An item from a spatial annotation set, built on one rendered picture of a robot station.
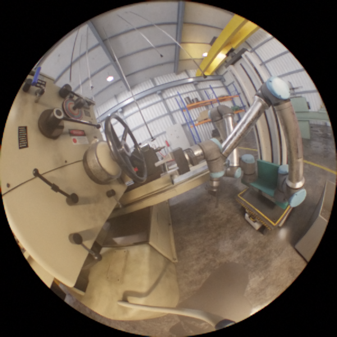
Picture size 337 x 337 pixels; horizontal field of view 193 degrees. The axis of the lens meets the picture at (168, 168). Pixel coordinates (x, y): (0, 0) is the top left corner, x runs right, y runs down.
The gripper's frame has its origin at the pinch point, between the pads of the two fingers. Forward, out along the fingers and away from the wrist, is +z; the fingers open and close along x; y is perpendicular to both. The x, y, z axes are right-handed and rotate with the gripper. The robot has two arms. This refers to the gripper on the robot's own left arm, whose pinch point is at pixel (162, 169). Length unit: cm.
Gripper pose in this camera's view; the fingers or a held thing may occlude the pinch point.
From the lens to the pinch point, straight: 51.2
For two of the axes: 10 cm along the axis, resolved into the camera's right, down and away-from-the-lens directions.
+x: -4.0, -8.6, -3.1
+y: -1.0, -3.0, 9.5
